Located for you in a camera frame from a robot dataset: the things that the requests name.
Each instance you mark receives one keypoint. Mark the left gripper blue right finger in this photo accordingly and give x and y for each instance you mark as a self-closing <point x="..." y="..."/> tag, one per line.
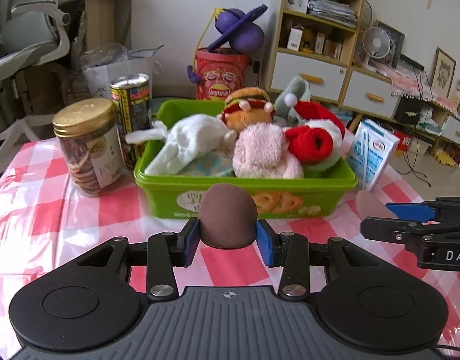
<point x="268" y="243"/>

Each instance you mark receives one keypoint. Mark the green plastic basket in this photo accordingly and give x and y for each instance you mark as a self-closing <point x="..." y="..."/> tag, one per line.
<point x="180" y="196"/>

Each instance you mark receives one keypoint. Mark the wooden framed picture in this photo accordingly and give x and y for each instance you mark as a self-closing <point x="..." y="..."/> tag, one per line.
<point x="443" y="73"/>

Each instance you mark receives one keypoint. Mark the red chips bucket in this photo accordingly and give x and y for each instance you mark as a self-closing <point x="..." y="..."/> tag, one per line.
<point x="218" y="73"/>

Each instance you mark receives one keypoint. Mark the yellow black tin can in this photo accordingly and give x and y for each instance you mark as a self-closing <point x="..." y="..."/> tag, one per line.
<point x="131" y="96"/>

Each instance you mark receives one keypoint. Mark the black framed picture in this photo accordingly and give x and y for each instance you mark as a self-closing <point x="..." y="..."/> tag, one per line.
<point x="396" y="43"/>

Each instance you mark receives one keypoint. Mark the pink plush toy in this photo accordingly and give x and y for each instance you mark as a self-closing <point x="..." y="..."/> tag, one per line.
<point x="261" y="152"/>

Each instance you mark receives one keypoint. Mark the white glove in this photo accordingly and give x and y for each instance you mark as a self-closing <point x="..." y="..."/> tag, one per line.
<point x="189" y="139"/>

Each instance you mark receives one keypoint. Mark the blue white milk carton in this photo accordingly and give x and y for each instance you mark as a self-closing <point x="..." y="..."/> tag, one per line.
<point x="369" y="153"/>

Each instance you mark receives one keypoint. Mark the purple jumping ball toy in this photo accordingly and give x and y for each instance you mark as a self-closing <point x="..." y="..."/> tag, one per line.
<point x="238" y="29"/>

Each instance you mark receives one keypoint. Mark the brown round sponge pad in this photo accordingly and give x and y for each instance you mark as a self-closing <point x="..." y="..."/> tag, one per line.
<point x="228" y="217"/>

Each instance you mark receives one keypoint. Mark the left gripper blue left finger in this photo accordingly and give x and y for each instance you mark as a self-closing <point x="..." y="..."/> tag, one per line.
<point x="187" y="242"/>

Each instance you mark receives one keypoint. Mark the low wooden drawer cabinet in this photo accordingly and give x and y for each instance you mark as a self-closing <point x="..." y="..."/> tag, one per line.
<point x="369" y="93"/>

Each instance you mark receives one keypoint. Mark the gold lid cookie jar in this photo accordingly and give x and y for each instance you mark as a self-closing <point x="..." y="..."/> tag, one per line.
<point x="88" y="137"/>

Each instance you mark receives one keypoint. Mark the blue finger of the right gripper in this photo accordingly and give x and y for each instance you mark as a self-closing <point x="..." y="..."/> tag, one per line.
<point x="416" y="212"/>

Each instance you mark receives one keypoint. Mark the small white desk fan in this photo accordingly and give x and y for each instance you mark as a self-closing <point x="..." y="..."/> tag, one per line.
<point x="376" y="44"/>

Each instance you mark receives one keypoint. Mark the wooden desk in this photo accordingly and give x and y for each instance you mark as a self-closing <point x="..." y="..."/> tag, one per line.
<point x="98" y="20"/>

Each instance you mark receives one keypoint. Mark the red white santa plush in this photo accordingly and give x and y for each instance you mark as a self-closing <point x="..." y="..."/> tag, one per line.
<point x="318" y="140"/>

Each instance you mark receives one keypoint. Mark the tall wooden shelf cabinet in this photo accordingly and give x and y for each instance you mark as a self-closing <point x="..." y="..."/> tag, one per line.
<point x="318" y="50"/>

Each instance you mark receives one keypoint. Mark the stack of papers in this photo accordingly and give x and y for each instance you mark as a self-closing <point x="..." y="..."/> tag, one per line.
<point x="333" y="11"/>

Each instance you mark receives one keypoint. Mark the light blue patterned cloth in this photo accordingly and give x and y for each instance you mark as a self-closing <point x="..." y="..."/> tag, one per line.
<point x="214" y="164"/>

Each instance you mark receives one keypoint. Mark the red white checkered tablecloth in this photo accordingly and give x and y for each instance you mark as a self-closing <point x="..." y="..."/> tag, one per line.
<point x="45" y="222"/>

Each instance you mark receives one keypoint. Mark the plush hamburger toy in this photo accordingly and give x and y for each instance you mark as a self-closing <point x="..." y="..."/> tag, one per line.
<point x="245" y="107"/>

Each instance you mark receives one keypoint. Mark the white office chair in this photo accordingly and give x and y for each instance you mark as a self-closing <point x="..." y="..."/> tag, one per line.
<point x="32" y="34"/>

